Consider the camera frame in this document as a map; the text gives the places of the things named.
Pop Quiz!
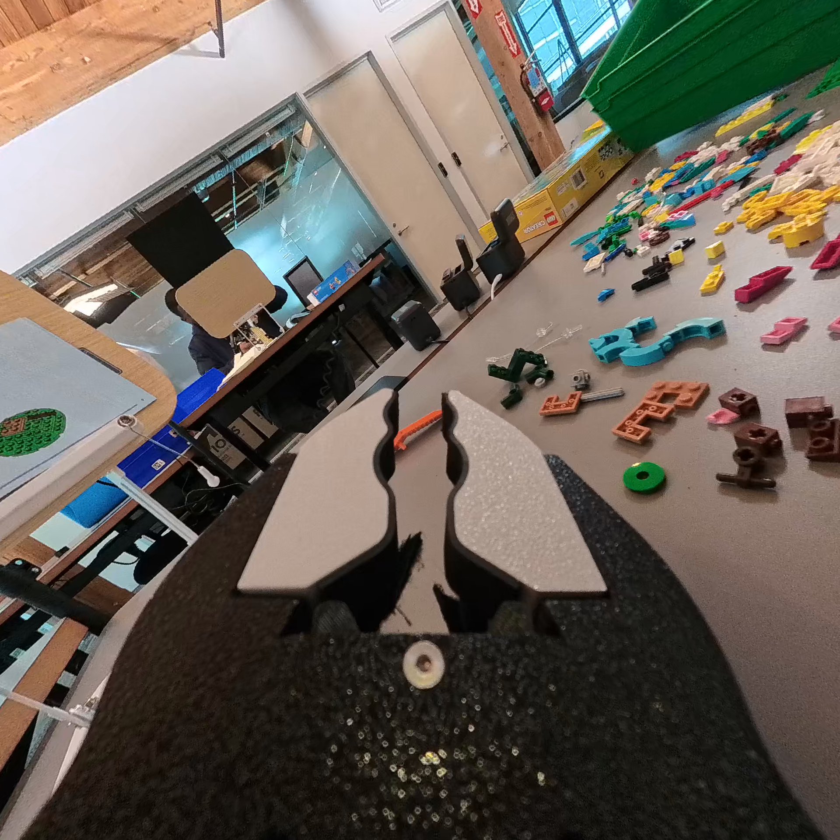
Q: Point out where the pile of mixed small lego pieces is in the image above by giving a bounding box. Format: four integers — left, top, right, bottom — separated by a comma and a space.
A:
570, 92, 821, 273

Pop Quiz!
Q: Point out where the pile of white lego pieces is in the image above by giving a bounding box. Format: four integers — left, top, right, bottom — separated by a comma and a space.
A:
722, 121, 840, 211

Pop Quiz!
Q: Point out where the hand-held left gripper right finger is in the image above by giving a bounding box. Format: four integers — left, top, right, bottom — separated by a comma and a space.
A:
441, 391, 609, 632

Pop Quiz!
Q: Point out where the orange brick separator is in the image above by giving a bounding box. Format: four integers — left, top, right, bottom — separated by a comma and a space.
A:
394, 409, 444, 450

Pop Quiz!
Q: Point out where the yellow lego box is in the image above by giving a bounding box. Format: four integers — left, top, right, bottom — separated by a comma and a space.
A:
478, 125, 636, 245

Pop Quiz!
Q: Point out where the dark green lego assembly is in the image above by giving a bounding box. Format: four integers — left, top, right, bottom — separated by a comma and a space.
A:
487, 348, 555, 385

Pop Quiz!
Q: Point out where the small black monitor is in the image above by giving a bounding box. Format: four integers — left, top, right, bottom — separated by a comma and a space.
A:
283, 257, 324, 308

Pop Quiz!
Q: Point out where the wooden desk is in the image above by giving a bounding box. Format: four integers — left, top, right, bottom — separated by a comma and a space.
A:
167, 255, 408, 470

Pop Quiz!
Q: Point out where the large window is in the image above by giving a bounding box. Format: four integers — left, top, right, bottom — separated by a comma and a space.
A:
512, 0, 641, 86

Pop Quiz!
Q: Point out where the pile of yellow lego pieces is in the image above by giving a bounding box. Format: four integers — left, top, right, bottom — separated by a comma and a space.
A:
735, 187, 840, 250

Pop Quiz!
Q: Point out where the red fire extinguisher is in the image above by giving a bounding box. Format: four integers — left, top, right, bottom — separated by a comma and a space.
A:
520, 56, 553, 116

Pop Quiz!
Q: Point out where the large tan lego plate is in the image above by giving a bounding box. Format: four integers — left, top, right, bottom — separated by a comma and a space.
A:
612, 379, 711, 445

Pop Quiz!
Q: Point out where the stack of blue bins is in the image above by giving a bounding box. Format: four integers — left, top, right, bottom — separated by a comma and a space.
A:
118, 440, 198, 487

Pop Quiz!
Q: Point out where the cardboard box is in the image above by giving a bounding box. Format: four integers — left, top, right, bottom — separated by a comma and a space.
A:
193, 407, 277, 473

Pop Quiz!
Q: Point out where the turquoise curved lego piece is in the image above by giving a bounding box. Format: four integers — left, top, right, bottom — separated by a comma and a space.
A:
618, 317, 727, 368
588, 315, 657, 364

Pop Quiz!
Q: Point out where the wooden post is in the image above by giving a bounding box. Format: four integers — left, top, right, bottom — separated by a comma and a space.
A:
459, 0, 565, 175

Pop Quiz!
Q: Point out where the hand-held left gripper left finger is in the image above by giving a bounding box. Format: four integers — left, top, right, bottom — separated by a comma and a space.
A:
236, 388, 401, 632

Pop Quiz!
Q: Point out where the black ceiling rod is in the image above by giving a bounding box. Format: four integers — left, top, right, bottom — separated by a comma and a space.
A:
177, 0, 227, 59

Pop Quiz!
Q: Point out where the blue plastic bin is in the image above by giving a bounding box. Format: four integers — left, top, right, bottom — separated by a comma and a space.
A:
174, 367, 227, 411

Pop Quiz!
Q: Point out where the white door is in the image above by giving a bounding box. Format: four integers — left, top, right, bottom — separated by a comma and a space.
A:
387, 0, 532, 198
303, 52, 473, 257

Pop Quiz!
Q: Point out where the pale blue instruction page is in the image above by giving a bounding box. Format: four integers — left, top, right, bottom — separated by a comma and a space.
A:
0, 318, 157, 500

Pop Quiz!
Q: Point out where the group of black lego pieces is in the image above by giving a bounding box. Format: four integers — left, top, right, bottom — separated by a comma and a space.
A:
631, 236, 695, 293

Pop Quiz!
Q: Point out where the black panel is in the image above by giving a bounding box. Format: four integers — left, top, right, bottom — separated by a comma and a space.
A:
126, 192, 236, 290

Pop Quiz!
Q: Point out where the blue lego box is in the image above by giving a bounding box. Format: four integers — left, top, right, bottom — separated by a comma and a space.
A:
307, 260, 361, 306

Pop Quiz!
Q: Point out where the black battery charger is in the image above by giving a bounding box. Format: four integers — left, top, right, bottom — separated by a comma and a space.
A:
440, 235, 481, 312
476, 198, 526, 284
392, 301, 442, 352

